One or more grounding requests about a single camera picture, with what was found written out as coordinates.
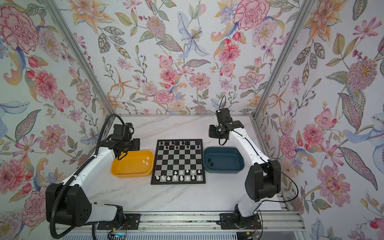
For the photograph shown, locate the black corrugated cable hose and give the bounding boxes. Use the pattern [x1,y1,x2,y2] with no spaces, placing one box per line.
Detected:
[49,113,126,239]

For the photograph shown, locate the black chess pieces in tray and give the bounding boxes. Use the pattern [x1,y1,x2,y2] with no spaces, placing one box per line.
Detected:
[208,159,214,167]

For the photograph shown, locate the dark teal plastic tray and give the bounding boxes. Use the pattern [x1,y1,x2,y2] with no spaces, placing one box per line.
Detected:
[203,147,245,174]

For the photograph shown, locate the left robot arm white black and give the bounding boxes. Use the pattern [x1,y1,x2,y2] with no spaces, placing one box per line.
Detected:
[46,123,140,228]

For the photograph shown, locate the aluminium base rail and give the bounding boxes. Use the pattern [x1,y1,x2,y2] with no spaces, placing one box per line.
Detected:
[49,211,307,233]

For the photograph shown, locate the left aluminium corner post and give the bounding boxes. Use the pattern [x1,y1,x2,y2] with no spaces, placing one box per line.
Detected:
[43,0,116,115]

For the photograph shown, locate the yellow plastic tray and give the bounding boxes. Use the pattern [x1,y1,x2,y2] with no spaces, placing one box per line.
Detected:
[111,150,155,178]

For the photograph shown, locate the aluminium corner post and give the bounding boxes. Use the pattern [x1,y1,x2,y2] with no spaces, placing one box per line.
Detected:
[253,1,315,121]
[43,0,116,115]

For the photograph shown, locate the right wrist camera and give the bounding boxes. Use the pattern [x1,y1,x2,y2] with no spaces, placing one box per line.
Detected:
[216,108,233,125]

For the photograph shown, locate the right aluminium corner post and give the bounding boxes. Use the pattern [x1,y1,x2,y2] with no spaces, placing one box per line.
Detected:
[253,1,315,121]

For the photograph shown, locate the black white chess board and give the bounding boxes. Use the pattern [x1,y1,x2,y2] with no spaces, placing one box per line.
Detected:
[151,139,206,185]

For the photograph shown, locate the black chess pieces on board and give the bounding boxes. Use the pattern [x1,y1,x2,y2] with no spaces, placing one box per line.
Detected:
[157,140,201,150]

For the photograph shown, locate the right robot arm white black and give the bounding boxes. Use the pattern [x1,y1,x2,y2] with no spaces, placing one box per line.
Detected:
[209,108,282,218]

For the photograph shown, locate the white chess pieces on board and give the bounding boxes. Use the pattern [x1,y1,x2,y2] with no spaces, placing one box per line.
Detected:
[152,170,205,183]

